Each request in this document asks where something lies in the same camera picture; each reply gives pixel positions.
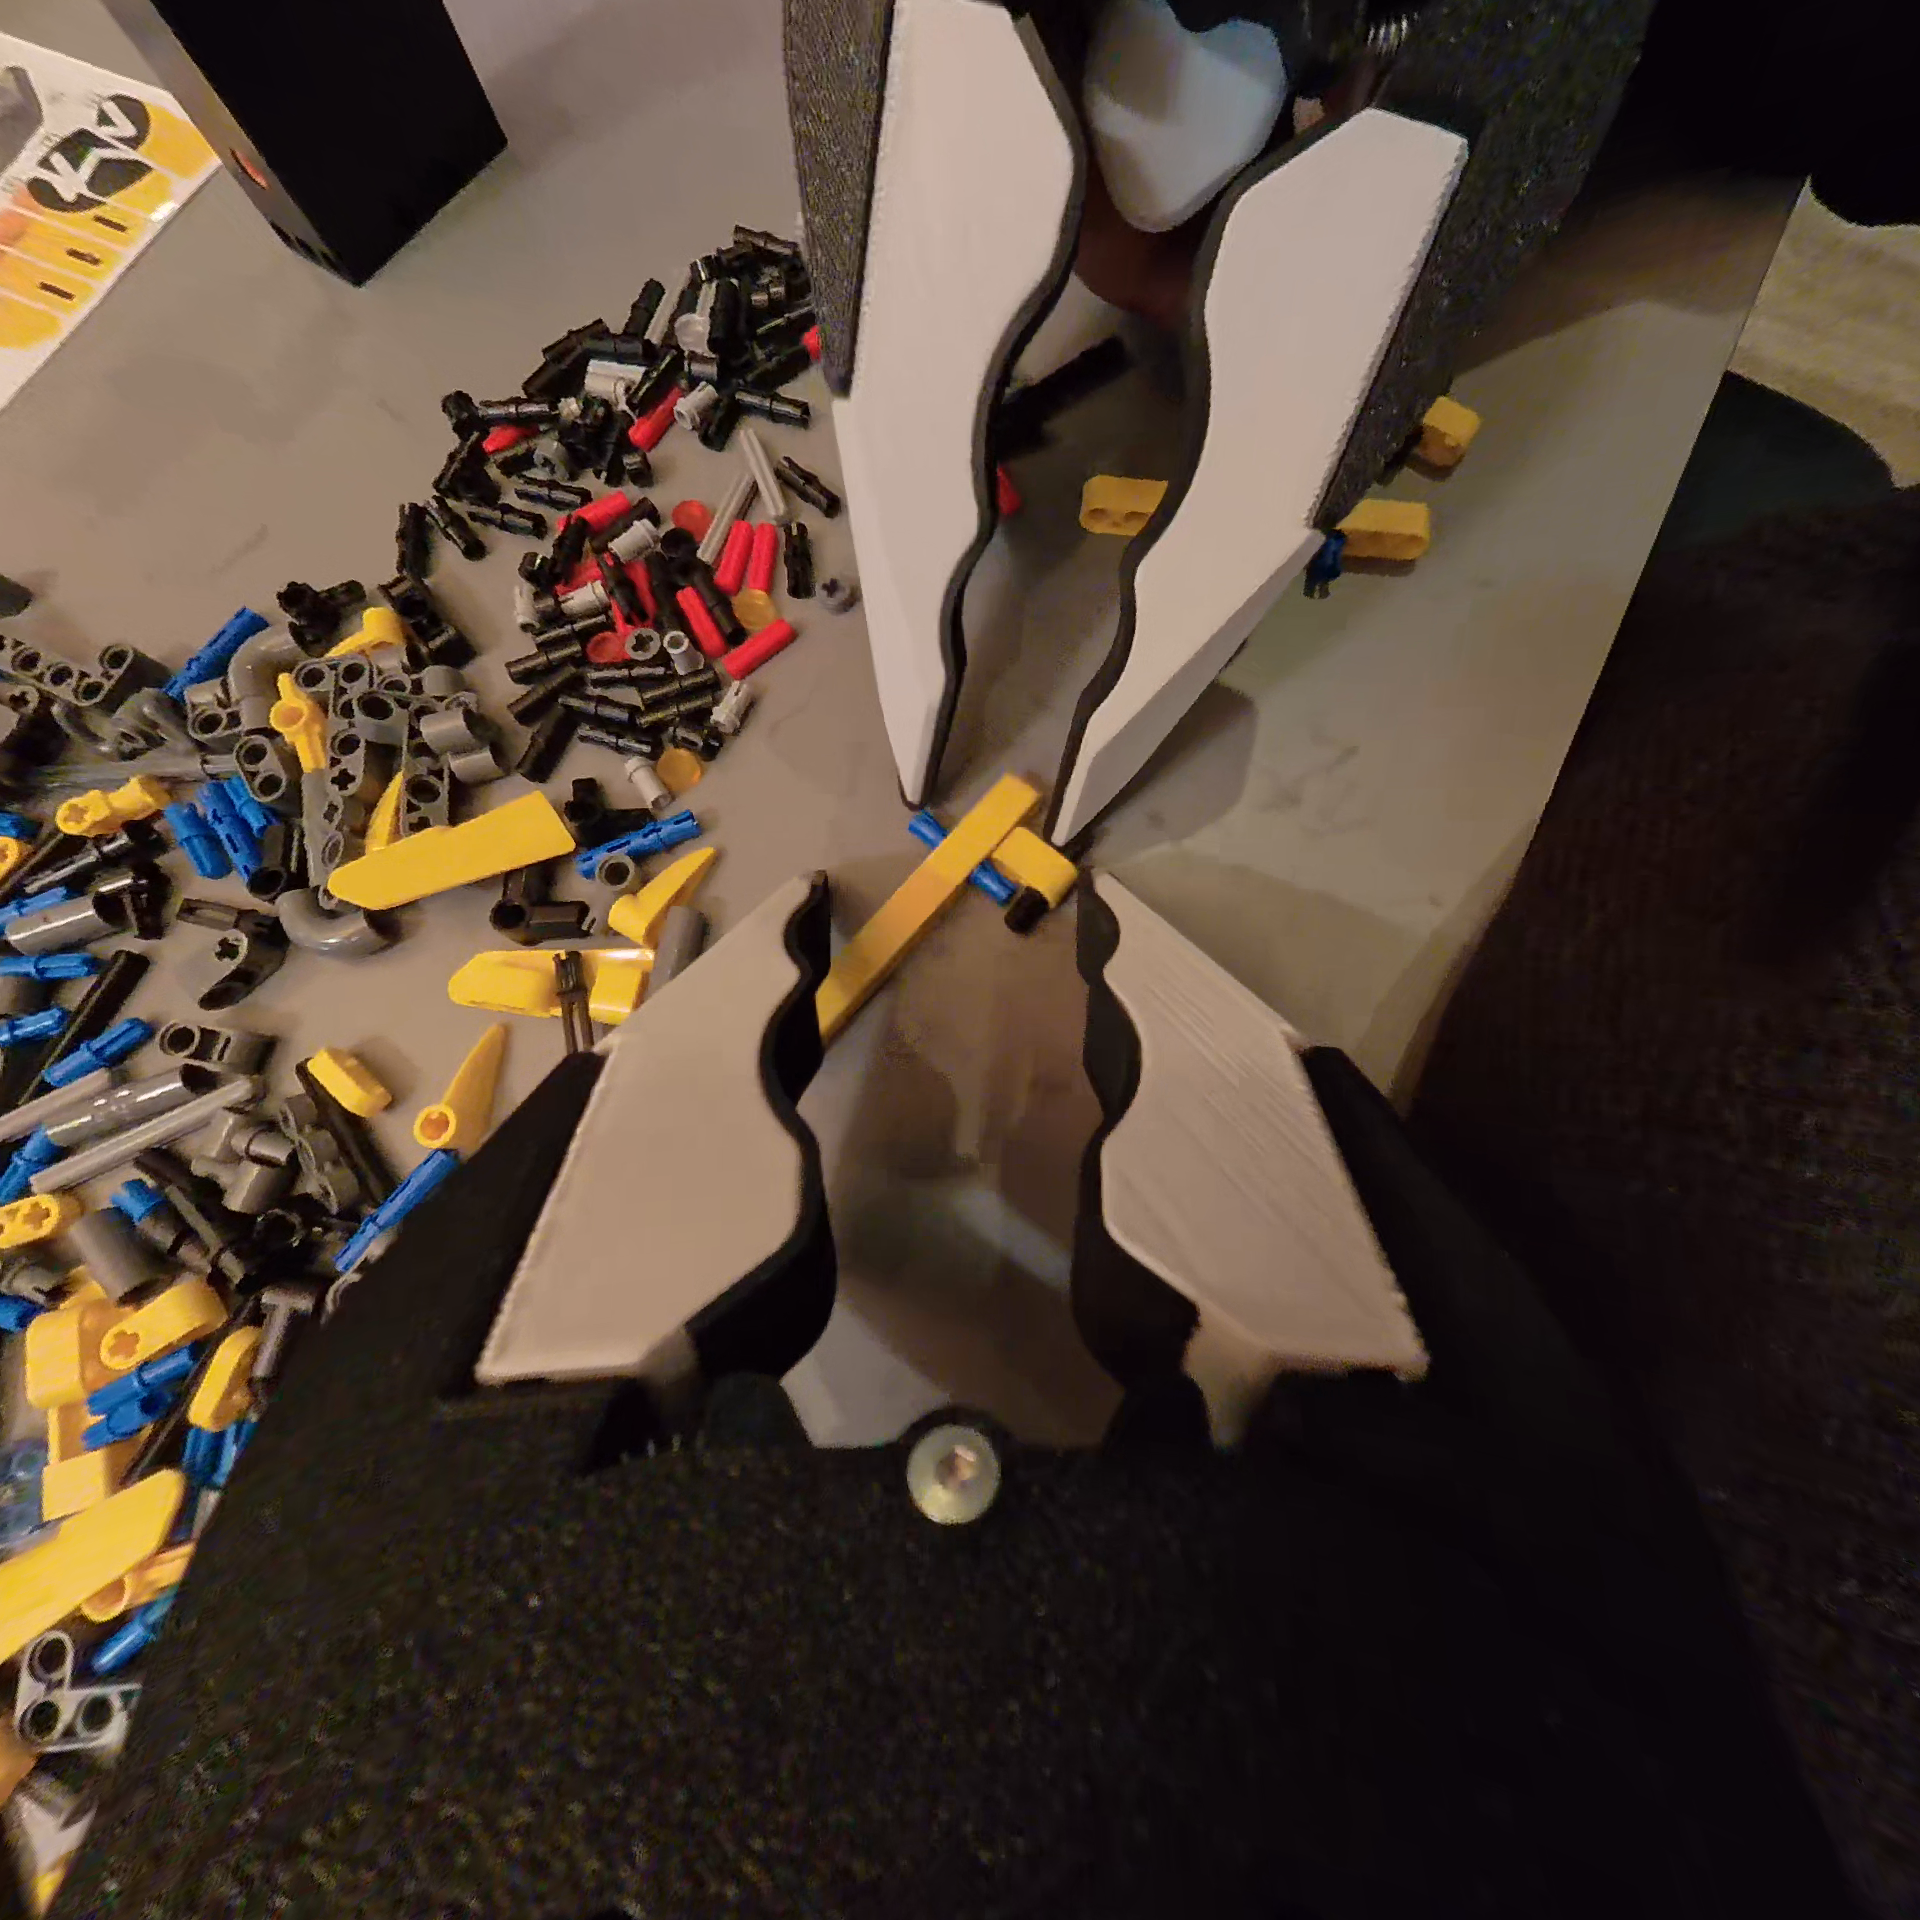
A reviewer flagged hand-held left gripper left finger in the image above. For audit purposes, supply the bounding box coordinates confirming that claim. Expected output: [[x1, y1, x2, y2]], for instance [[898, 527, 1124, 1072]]
[[473, 874, 838, 1394]]

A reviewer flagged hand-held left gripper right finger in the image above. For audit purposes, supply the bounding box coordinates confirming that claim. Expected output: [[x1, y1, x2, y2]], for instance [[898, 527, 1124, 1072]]
[[1073, 874, 1432, 1448]]

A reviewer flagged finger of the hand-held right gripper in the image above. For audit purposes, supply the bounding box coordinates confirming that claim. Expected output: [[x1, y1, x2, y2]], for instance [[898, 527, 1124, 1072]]
[[831, 0, 1088, 810], [1048, 109, 1472, 845]]

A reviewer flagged short yellow toy connector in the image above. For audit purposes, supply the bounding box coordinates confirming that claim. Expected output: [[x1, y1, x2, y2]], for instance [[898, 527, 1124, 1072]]
[[991, 824, 1080, 909]]

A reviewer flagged long yellow toy beam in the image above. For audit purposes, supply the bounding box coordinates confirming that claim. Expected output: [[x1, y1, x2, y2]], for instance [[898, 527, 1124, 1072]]
[[1080, 472, 1432, 565], [814, 775, 1046, 1044]]

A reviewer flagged blue toy pin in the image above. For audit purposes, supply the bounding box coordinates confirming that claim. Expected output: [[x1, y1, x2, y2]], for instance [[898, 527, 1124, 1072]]
[[908, 810, 1022, 906]]

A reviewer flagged pile of yellow grey bricks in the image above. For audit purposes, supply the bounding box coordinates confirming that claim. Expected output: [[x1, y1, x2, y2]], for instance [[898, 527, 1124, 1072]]
[[0, 591, 722, 1846]]

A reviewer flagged pile of black red pins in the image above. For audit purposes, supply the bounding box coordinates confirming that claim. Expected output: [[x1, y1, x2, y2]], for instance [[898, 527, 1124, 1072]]
[[399, 224, 865, 767]]

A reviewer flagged person's dark knit sweater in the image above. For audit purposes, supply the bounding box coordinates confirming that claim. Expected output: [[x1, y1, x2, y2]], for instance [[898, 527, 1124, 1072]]
[[1395, 0, 1920, 1920]]

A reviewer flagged black cardboard box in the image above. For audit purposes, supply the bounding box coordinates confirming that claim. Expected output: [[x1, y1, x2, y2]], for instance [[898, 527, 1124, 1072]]
[[143, 0, 510, 287]]

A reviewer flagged instruction sheet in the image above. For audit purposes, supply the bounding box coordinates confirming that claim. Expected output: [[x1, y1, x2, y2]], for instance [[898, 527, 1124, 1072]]
[[0, 30, 225, 408]]

